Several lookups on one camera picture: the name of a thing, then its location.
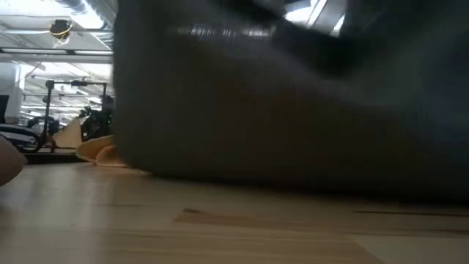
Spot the beige board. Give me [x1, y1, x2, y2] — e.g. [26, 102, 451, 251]
[53, 116, 84, 150]

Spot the yellow towel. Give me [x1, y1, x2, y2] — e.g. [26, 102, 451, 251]
[75, 134, 128, 168]

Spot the grey waffle towel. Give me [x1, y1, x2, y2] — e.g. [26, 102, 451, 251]
[112, 0, 469, 201]

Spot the black background camera rig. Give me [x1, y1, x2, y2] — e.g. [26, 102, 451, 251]
[31, 78, 109, 153]

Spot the black ceiling device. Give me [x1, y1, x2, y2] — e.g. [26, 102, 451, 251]
[49, 18, 74, 48]

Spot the pink checked towel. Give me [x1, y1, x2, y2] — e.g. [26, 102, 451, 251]
[0, 135, 29, 187]

